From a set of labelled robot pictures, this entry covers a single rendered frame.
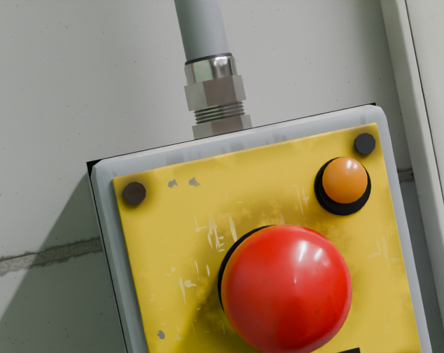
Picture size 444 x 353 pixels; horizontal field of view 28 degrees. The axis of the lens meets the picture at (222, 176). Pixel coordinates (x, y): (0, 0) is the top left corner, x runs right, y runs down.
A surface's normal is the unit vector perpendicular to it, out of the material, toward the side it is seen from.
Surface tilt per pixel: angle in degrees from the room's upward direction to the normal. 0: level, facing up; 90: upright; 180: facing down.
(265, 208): 90
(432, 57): 90
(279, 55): 90
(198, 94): 90
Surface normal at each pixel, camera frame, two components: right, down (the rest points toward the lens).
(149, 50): 0.18, 0.02
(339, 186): -0.07, 0.16
